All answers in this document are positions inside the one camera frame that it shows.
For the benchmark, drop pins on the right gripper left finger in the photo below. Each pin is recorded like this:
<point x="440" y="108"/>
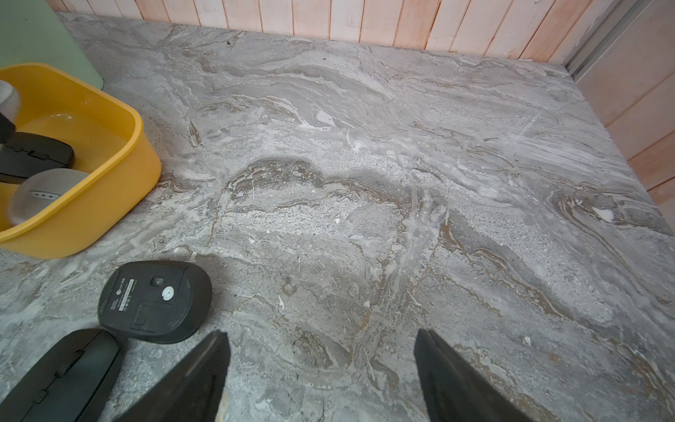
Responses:
<point x="192" y="390"/>

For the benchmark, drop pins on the white mouse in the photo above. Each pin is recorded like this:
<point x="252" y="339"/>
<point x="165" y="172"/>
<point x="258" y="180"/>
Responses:
<point x="9" y="101"/>

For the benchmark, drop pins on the black mouse slim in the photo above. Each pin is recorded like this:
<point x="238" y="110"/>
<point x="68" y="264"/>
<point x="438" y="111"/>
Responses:
<point x="71" y="382"/>

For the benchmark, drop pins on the grey mouse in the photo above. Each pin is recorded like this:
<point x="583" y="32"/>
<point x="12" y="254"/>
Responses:
<point x="40" y="191"/>

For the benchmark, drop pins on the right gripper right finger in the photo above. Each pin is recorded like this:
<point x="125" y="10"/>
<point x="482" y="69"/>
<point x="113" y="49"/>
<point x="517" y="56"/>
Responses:
<point x="452" y="389"/>

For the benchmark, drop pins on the black mouse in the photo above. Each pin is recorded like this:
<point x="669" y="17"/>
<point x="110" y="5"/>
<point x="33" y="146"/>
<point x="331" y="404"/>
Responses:
<point x="157" y="301"/>
<point x="24" y="155"/>

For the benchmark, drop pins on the yellow plastic storage box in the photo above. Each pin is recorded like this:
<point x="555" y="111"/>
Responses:
<point x="109" y="146"/>

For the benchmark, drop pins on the green pen holder cup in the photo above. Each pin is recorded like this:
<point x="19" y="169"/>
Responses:
<point x="31" y="32"/>

